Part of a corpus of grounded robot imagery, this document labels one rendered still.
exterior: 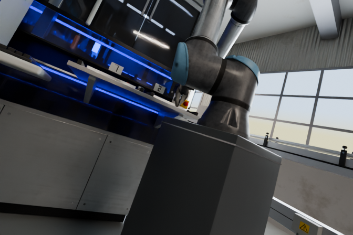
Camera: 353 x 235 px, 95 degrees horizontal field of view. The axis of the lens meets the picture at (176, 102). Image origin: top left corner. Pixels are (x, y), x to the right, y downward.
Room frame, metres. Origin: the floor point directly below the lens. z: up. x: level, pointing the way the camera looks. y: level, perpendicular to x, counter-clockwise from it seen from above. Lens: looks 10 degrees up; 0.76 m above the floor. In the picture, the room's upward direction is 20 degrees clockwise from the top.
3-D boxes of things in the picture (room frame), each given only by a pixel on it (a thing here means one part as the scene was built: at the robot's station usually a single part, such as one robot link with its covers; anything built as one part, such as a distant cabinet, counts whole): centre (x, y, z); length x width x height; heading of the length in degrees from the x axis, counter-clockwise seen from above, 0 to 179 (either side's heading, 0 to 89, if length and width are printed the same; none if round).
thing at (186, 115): (1.01, 0.25, 0.87); 0.70 x 0.48 x 0.02; 114
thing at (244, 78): (0.47, -0.14, 0.96); 0.13 x 0.12 x 0.14; 92
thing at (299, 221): (0.97, -0.93, 0.50); 0.12 x 0.05 x 0.09; 24
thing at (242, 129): (0.47, -0.15, 0.84); 0.15 x 0.15 x 0.10
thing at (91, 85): (0.90, 0.48, 0.79); 0.34 x 0.03 x 0.13; 24
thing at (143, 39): (1.20, 0.24, 1.50); 0.43 x 0.01 x 0.59; 114
